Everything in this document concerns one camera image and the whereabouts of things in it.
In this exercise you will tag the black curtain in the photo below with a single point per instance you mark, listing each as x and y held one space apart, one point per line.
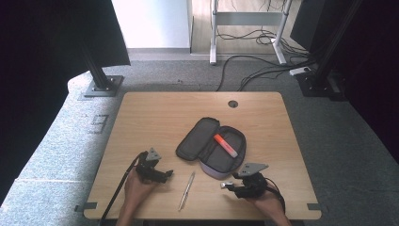
373 78
40 62

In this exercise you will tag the grey table bracket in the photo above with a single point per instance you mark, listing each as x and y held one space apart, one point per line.
85 206
316 206

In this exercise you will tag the orange highlighter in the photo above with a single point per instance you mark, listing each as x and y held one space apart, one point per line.
226 146

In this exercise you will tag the person's right hand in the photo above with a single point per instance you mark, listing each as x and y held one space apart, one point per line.
268 204

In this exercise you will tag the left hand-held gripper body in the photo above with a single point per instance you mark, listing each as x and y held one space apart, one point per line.
147 168

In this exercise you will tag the white cabinet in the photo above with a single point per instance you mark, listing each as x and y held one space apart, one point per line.
153 23

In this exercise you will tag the black post with base plate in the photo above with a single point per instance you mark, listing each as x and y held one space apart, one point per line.
102 83

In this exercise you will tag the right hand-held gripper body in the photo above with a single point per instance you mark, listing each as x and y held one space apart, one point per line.
252 185

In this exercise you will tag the silver pen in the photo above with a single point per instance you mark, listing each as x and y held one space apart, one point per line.
187 190

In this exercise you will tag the white power strip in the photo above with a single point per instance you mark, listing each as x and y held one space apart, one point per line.
299 71

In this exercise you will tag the white desk frame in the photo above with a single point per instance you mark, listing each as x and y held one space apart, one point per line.
247 18

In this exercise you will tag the person's left hand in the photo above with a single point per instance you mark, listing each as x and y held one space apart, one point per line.
136 193

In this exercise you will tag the dark grey pencil case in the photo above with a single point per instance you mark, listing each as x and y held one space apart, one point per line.
216 150

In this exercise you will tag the black stand with base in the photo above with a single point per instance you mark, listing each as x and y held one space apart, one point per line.
320 81

